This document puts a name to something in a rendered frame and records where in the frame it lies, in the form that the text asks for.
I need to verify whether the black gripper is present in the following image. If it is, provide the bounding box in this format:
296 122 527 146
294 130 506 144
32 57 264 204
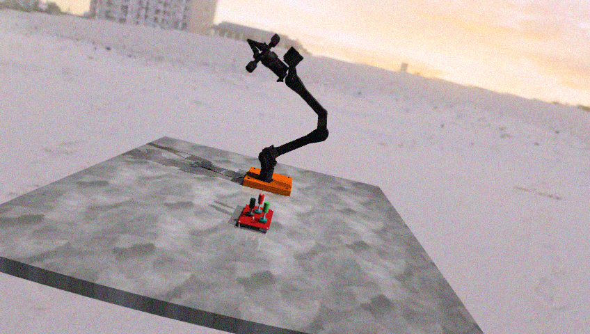
246 33 280 73

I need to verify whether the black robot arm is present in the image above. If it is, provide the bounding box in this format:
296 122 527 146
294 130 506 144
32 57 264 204
256 47 329 183

